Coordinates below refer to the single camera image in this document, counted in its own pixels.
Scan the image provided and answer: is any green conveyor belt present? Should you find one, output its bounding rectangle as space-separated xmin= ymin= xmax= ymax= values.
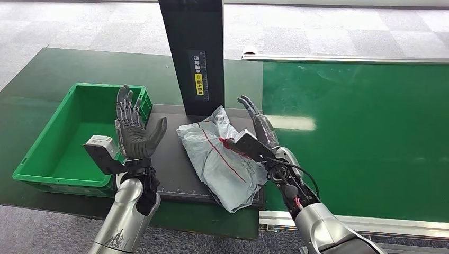
xmin=259 ymin=61 xmax=449 ymax=224

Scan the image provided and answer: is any black weighing platform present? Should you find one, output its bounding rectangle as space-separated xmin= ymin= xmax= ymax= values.
xmin=140 ymin=104 xmax=264 ymax=208

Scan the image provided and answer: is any yellow black column label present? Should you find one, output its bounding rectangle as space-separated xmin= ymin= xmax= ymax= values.
xmin=193 ymin=50 xmax=210 ymax=102

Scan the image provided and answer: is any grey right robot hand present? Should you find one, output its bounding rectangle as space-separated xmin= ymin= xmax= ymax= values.
xmin=237 ymin=95 xmax=280 ymax=150

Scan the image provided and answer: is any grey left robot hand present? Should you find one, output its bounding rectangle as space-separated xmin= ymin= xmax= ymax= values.
xmin=114 ymin=84 xmax=168 ymax=161

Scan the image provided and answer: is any black scanner column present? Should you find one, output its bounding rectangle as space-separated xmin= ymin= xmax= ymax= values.
xmin=158 ymin=0 xmax=226 ymax=118

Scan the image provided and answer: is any aluminium conveyor rail with slot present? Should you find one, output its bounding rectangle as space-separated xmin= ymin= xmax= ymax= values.
xmin=258 ymin=210 xmax=449 ymax=240

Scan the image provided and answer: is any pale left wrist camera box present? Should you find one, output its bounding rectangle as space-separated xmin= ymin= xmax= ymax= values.
xmin=83 ymin=134 xmax=124 ymax=175

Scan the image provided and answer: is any grey plastic mailer package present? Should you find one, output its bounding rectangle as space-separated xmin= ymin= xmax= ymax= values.
xmin=176 ymin=105 xmax=270 ymax=214

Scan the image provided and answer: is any long aluminium conveyor rail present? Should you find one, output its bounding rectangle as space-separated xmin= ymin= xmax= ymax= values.
xmin=241 ymin=53 xmax=449 ymax=66

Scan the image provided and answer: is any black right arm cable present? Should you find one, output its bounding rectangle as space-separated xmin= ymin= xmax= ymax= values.
xmin=266 ymin=158 xmax=320 ymax=200

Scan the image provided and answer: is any green plastic basket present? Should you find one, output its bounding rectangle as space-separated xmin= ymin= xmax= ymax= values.
xmin=13 ymin=83 xmax=154 ymax=199

